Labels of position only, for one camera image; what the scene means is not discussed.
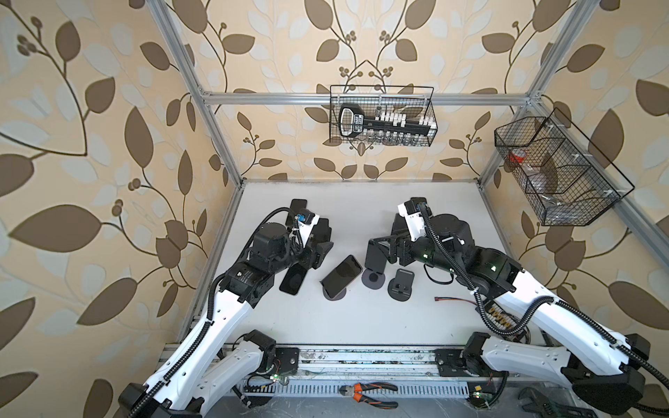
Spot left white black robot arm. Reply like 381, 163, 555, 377
118, 207, 334, 417

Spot round black stand front right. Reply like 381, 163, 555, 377
387, 268, 415, 302

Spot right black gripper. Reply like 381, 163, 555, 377
375, 225, 462, 278

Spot green phone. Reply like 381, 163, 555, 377
364, 240, 389, 274

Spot black wire basket back wall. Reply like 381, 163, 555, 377
329, 84, 438, 147

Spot black wire basket wall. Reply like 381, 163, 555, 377
494, 108, 635, 226
329, 84, 438, 147

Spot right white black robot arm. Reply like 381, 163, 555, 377
365, 198, 668, 416

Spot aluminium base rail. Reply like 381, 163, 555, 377
138, 341, 597, 418

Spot red black cable with plug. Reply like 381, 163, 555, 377
435, 294, 477, 308

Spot black socket tool set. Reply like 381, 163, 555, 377
334, 104, 438, 141

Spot round dark stand front left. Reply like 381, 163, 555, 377
322, 287, 348, 301

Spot red capped item in basket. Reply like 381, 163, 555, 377
509, 148, 527, 165

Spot orange black pliers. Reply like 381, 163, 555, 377
338, 380, 400, 410

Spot black adjustable wrench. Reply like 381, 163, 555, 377
517, 387, 598, 418

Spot purple edged phone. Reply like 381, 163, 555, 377
285, 199, 308, 228

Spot black charger board with connectors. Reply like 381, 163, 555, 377
484, 305, 529, 339

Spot black rectangular stand left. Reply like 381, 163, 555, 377
311, 218, 332, 244

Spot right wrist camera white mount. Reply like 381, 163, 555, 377
397, 199, 426, 242

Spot black wire basket right wall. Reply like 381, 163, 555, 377
494, 108, 635, 226

